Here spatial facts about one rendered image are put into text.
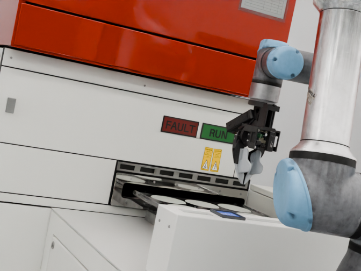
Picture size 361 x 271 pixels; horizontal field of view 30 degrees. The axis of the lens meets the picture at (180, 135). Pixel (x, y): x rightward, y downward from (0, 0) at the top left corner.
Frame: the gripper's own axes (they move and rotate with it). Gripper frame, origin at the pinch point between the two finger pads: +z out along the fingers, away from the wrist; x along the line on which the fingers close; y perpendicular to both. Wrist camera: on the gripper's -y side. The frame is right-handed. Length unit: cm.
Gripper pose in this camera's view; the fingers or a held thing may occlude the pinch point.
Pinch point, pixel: (242, 178)
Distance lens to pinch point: 172.3
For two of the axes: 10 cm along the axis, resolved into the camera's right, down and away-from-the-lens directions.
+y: 4.6, 1.4, -8.8
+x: 8.6, 1.5, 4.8
